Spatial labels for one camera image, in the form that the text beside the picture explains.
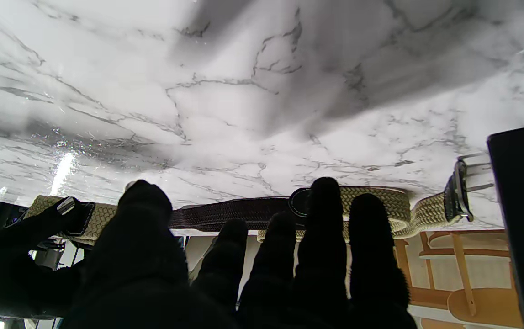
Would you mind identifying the printed room scene backdrop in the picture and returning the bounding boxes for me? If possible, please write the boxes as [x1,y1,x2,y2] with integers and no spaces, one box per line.
[184,228,524,329]

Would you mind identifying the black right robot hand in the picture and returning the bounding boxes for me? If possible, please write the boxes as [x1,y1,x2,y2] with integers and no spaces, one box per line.
[0,196,95,319]

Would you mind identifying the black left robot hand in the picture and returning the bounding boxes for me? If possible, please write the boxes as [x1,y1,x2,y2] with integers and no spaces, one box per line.
[61,177,420,329]

